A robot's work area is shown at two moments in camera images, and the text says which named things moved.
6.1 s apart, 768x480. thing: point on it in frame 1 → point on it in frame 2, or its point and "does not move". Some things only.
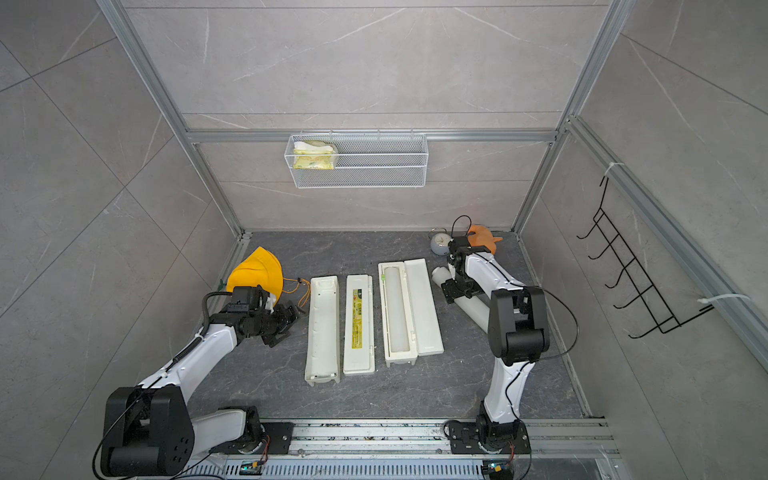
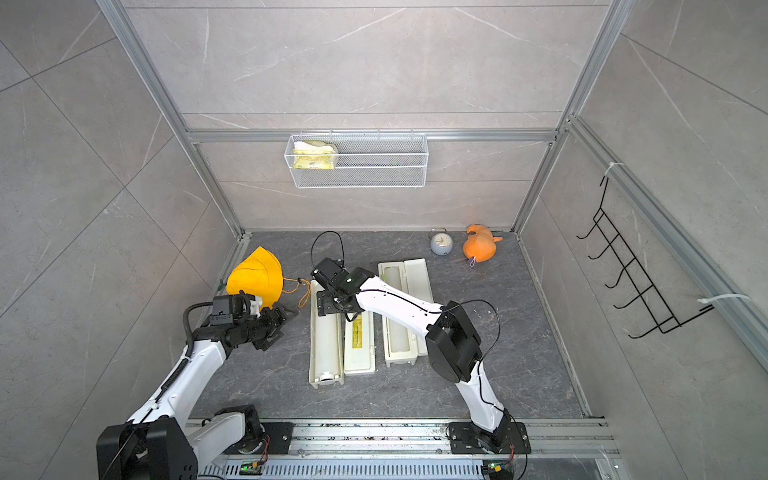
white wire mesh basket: [359, 161] does not move
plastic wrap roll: [476, 306] → [328, 354]
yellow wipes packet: [313, 155] does not move
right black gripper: [452, 293] → [325, 304]
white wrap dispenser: [411, 327] does not move
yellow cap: [260, 268] does not move
